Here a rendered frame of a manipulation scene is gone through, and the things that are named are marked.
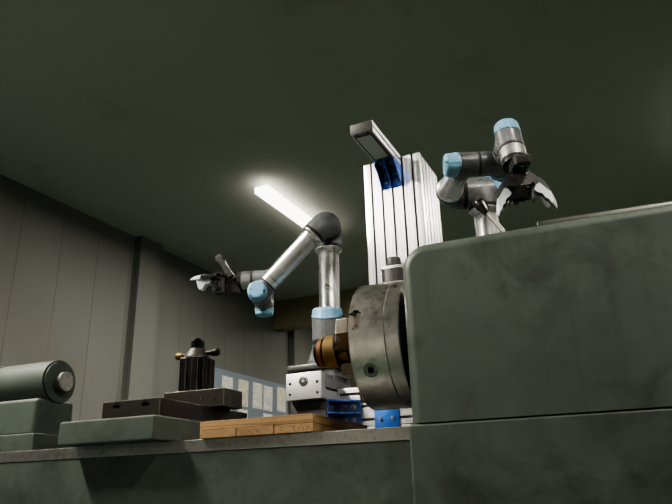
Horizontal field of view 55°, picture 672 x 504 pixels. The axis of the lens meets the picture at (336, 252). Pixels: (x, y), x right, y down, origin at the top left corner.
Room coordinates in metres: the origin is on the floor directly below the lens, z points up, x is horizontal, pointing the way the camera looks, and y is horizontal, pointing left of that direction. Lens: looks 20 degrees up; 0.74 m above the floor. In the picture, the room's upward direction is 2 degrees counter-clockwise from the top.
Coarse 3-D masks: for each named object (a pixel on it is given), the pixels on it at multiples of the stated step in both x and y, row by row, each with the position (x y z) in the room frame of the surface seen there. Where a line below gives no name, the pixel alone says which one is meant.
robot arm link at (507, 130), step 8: (504, 120) 1.63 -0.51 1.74; (512, 120) 1.63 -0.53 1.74; (496, 128) 1.64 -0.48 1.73; (504, 128) 1.62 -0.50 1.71; (512, 128) 1.61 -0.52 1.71; (496, 136) 1.64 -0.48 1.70; (504, 136) 1.61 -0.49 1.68; (512, 136) 1.61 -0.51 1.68; (520, 136) 1.62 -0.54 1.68; (496, 144) 1.66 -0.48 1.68; (504, 144) 1.61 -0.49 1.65; (496, 152) 1.68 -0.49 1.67
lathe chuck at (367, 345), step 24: (360, 288) 1.53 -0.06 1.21; (384, 288) 1.49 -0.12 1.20; (360, 312) 1.47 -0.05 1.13; (360, 336) 1.46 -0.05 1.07; (384, 336) 1.44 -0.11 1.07; (360, 360) 1.47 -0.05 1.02; (384, 360) 1.45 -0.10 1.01; (360, 384) 1.51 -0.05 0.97; (384, 384) 1.49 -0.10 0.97; (384, 408) 1.59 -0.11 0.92
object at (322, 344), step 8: (328, 336) 1.63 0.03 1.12; (320, 344) 1.63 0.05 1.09; (328, 344) 1.61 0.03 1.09; (320, 352) 1.63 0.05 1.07; (328, 352) 1.61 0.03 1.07; (336, 352) 1.61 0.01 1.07; (344, 352) 1.61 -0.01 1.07; (320, 360) 1.64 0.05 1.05; (328, 360) 1.62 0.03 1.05; (336, 360) 1.61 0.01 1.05; (344, 360) 1.63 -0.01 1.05
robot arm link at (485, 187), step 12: (468, 180) 2.08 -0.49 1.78; (480, 180) 2.08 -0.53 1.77; (492, 180) 2.07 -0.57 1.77; (468, 192) 2.08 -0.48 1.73; (480, 192) 2.07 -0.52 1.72; (492, 192) 2.07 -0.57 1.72; (468, 204) 2.11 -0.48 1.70; (492, 204) 2.07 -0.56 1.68; (480, 216) 2.10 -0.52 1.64; (480, 228) 2.10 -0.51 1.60; (492, 228) 2.09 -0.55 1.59
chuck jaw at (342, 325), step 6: (354, 312) 1.48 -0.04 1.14; (348, 318) 1.50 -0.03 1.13; (354, 318) 1.47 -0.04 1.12; (336, 324) 1.51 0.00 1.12; (342, 324) 1.50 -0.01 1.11; (348, 324) 1.49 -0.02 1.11; (354, 324) 1.47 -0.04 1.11; (336, 330) 1.50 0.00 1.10; (342, 330) 1.50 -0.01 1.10; (336, 336) 1.55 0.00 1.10; (342, 336) 1.52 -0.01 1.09; (336, 342) 1.55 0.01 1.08; (342, 342) 1.55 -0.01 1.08; (336, 348) 1.59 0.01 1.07; (342, 348) 1.58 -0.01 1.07; (348, 348) 1.58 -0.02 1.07
